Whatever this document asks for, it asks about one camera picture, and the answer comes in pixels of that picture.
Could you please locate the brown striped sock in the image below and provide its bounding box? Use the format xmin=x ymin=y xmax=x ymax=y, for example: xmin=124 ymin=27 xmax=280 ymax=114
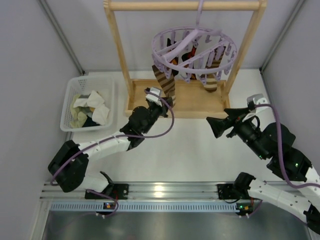
xmin=152 ymin=65 xmax=176 ymax=107
xmin=203 ymin=46 xmax=226 ymax=93

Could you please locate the purple round clip hanger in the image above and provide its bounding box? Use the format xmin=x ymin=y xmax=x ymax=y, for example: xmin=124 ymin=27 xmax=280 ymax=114
xmin=151 ymin=0 xmax=238 ymax=85

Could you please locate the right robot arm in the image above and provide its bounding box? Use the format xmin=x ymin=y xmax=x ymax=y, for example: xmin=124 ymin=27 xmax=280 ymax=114
xmin=206 ymin=103 xmax=320 ymax=234

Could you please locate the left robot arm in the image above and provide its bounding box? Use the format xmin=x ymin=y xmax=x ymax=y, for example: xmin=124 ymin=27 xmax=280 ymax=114
xmin=48 ymin=95 xmax=173 ymax=195

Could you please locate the wooden hanger rack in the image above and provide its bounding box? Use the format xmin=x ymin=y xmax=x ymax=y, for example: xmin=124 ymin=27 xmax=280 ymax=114
xmin=103 ymin=0 xmax=267 ymax=119

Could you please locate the white plastic basket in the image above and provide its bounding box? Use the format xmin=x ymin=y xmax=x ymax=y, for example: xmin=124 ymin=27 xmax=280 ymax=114
xmin=60 ymin=75 xmax=116 ymax=132

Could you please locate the dark navy sock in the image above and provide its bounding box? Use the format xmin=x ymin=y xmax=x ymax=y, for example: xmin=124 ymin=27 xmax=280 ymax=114
xmin=82 ymin=116 xmax=100 ymax=128

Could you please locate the pale green sock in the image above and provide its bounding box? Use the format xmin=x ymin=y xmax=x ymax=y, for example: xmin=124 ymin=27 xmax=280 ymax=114
xmin=69 ymin=94 xmax=88 ymax=129

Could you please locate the grey sock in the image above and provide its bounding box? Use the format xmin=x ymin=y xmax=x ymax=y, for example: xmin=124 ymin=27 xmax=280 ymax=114
xmin=78 ymin=94 xmax=90 ymax=99

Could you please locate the red black argyle sock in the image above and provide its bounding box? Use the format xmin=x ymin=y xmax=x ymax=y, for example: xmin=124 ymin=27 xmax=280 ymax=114
xmin=165 ymin=37 xmax=180 ymax=78

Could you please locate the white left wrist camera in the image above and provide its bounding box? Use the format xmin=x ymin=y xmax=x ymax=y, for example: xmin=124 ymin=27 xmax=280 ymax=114
xmin=145 ymin=87 xmax=163 ymax=107

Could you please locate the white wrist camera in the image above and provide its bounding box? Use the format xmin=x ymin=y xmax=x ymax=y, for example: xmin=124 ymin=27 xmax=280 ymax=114
xmin=145 ymin=87 xmax=163 ymax=107
xmin=242 ymin=93 xmax=269 ymax=122

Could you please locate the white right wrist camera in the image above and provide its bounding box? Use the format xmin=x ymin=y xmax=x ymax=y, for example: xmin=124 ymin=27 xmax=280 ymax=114
xmin=242 ymin=93 xmax=269 ymax=122

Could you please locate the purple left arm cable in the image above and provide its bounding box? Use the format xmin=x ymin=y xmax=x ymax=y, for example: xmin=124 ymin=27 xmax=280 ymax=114
xmin=49 ymin=87 xmax=175 ymax=186

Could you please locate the aluminium mounting rail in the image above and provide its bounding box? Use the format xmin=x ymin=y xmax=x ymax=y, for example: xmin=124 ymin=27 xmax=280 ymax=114
xmin=39 ymin=181 xmax=306 ymax=201

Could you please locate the white slotted cable duct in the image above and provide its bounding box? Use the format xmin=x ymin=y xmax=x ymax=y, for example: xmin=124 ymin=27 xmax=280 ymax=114
xmin=50 ymin=201 xmax=249 ymax=213

